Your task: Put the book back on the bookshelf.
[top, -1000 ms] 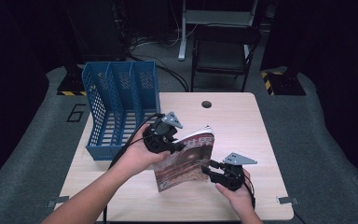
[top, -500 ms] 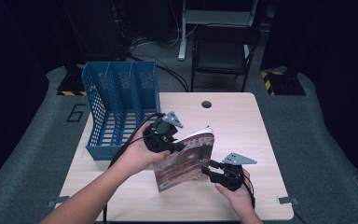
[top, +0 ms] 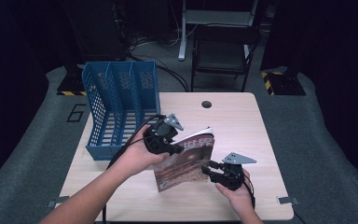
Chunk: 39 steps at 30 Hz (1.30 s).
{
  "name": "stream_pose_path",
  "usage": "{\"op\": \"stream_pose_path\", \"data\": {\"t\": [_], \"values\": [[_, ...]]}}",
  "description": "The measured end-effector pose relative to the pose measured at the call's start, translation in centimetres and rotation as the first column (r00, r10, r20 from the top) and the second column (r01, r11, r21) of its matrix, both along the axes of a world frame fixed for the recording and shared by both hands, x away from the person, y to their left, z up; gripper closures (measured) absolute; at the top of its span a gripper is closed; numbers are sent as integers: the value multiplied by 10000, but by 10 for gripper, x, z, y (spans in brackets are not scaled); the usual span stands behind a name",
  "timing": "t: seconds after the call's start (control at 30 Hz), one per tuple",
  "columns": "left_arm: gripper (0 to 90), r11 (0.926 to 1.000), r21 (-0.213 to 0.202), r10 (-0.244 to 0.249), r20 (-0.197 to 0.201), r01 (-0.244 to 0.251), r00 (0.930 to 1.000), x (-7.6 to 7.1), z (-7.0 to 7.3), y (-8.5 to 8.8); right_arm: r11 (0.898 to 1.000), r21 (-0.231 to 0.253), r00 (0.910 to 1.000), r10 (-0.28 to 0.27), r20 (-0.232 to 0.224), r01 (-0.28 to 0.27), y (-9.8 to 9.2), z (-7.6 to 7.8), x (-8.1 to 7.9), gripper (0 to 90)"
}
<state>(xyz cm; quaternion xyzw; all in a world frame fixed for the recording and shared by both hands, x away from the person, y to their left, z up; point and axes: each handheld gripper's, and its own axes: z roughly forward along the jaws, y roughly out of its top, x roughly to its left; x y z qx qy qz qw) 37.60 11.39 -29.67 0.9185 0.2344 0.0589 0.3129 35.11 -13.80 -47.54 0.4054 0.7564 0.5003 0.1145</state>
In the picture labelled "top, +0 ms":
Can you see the person's left hand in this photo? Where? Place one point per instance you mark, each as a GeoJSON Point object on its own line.
{"type": "Point", "coordinates": [140, 155]}

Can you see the black striped stand base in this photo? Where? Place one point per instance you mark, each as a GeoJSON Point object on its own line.
{"type": "Point", "coordinates": [284, 84]}
{"type": "Point", "coordinates": [71, 85]}

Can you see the person's right hand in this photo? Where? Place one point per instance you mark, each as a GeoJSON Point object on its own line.
{"type": "Point", "coordinates": [239, 197]}

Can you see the blue plastic file rack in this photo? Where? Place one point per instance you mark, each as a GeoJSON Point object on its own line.
{"type": "Point", "coordinates": [118, 118]}

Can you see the dark cabinet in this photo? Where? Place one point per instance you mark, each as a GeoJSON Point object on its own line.
{"type": "Point", "coordinates": [96, 31]}

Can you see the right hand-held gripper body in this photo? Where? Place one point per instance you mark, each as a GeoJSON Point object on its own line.
{"type": "Point", "coordinates": [230, 175]}

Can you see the red magazine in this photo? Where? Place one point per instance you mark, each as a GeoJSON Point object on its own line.
{"type": "Point", "coordinates": [186, 161]}

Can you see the black folding chair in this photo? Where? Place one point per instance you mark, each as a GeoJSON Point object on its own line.
{"type": "Point", "coordinates": [223, 53]}

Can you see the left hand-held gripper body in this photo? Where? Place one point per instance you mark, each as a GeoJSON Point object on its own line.
{"type": "Point", "coordinates": [160, 137]}

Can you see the grey metal table bracket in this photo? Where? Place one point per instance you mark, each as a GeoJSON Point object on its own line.
{"type": "Point", "coordinates": [57, 200]}
{"type": "Point", "coordinates": [287, 200]}

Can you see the white metal desk frame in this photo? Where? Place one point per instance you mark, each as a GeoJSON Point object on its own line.
{"type": "Point", "coordinates": [214, 17]}

